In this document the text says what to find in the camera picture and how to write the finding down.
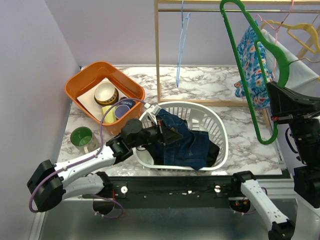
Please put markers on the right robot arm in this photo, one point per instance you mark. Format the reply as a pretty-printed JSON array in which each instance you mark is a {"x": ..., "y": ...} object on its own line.
[{"x": 306, "y": 178}]

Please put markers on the light blue wire hanger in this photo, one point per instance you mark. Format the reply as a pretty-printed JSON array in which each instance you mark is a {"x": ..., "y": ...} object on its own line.
[{"x": 185, "y": 19}]

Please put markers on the dark blue striped cup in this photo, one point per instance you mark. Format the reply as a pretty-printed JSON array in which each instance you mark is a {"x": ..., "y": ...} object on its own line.
[{"x": 128, "y": 102}]

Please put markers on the white square plate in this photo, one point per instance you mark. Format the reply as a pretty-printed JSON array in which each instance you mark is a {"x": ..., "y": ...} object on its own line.
[{"x": 88, "y": 101}]

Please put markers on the blue floral garment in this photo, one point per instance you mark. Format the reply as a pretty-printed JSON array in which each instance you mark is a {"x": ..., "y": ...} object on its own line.
[{"x": 252, "y": 70}]

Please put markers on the green floral mug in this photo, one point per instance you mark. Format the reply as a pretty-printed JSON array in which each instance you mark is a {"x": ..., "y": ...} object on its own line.
[{"x": 84, "y": 140}]

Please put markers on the patterned ceramic bowl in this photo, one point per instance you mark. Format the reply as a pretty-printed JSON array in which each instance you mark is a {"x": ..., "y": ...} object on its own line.
[{"x": 106, "y": 94}]

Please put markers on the yellow plastic hanger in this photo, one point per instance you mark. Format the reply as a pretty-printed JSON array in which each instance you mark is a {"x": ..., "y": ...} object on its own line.
[{"x": 314, "y": 33}]

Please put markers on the orange plastic bin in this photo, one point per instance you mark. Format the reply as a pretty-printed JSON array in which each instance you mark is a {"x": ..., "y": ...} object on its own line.
[{"x": 91, "y": 76}]

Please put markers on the yellow cup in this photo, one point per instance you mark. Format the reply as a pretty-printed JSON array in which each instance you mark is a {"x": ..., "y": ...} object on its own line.
[{"x": 110, "y": 116}]

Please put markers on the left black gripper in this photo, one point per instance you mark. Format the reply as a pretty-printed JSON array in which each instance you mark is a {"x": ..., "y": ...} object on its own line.
[{"x": 167, "y": 136}]

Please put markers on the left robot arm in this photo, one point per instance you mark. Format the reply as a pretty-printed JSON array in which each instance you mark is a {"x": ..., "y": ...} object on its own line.
[{"x": 51, "y": 183}]

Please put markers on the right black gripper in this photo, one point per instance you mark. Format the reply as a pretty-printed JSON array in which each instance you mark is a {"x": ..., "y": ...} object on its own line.
[{"x": 284, "y": 101}]

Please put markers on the black mounting base bar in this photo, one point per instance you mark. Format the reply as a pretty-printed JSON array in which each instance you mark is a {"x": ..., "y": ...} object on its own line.
[{"x": 156, "y": 192}]

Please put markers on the purple cup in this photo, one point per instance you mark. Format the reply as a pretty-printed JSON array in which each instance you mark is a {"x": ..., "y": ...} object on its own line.
[{"x": 121, "y": 110}]

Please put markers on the pink wire hanger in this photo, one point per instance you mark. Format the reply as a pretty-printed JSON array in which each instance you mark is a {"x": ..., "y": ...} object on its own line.
[{"x": 270, "y": 30}]

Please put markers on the light grey cloth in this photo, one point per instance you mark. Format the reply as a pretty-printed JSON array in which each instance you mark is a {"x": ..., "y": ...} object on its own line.
[{"x": 301, "y": 79}]

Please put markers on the black skirt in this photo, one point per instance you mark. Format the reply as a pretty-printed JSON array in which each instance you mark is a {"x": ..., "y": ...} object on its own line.
[{"x": 212, "y": 152}]

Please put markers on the blue denim shorts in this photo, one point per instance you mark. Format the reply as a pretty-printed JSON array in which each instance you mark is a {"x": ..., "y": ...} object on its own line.
[{"x": 189, "y": 136}]

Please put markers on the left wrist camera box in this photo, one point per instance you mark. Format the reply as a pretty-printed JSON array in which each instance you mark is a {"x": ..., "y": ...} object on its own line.
[{"x": 151, "y": 111}]

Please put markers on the white plastic laundry basket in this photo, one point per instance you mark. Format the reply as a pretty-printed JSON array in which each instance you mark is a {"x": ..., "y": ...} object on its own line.
[{"x": 199, "y": 118}]

